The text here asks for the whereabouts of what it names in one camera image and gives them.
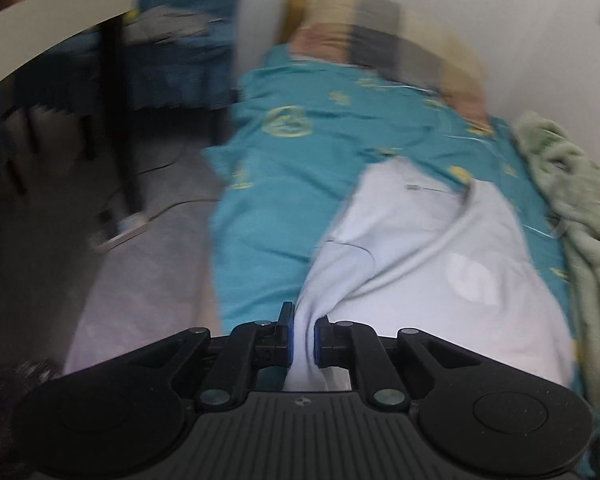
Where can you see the white power strip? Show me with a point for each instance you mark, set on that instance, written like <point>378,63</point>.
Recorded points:
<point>122,232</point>

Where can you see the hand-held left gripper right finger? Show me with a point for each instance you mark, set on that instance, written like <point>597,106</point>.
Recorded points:
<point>318,342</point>

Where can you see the white garment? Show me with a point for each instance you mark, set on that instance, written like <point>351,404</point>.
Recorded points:
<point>420,270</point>

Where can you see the plaid pillow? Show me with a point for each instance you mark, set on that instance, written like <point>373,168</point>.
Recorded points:
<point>380,35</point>

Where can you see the teal printed bed sheet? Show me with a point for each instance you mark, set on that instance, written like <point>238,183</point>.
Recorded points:
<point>305,160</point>

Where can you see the grey cloth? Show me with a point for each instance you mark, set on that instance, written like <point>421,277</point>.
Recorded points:
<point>172,25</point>

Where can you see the green fleece blanket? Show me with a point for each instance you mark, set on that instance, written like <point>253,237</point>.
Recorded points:
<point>575,200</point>

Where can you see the blue covered chair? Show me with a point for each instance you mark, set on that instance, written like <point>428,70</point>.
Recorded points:
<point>180,35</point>

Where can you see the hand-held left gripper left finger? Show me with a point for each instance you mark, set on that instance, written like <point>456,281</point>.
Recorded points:
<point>289,341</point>

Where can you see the white table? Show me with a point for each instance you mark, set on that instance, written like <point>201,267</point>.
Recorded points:
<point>55,25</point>

